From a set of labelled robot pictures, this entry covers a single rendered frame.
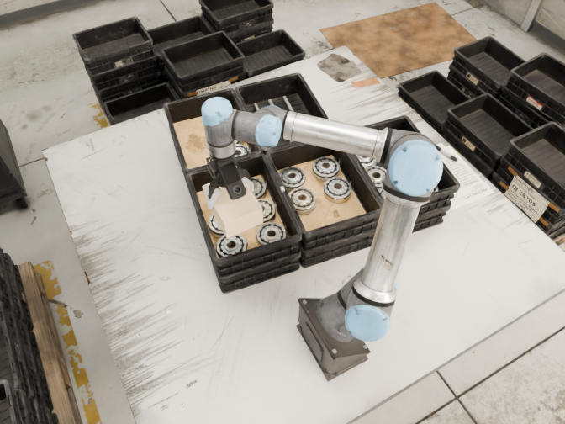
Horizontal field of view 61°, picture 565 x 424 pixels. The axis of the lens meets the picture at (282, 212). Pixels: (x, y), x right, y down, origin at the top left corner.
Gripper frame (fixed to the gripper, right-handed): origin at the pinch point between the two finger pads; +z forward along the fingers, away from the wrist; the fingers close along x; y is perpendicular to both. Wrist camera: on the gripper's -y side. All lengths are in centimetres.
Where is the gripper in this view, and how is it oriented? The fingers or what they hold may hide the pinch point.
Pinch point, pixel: (232, 201)
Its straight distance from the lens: 143.1
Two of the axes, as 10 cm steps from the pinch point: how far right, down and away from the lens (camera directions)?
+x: -8.7, 3.9, -2.9
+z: 0.0, 6.0, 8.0
